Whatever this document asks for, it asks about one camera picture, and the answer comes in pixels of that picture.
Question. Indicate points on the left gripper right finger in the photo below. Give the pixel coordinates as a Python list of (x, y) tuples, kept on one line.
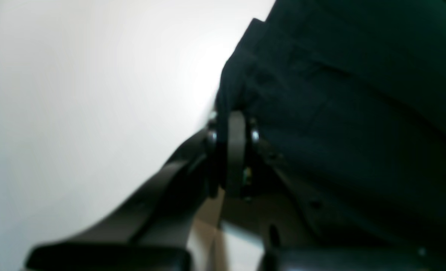
[(300, 229)]

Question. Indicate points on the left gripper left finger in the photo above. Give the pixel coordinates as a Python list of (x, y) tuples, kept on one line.
[(149, 230)]

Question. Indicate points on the black T-shirt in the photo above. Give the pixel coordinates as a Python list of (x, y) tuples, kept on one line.
[(352, 93)]

